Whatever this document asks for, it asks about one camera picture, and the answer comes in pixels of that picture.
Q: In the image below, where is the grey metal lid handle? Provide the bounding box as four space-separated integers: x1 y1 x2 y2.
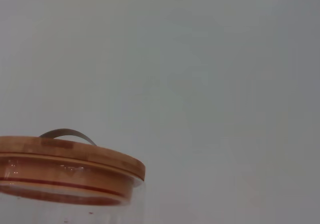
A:
38 128 98 147

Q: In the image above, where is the round bamboo jar lid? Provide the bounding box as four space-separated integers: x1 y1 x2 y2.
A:
0 135 147 207

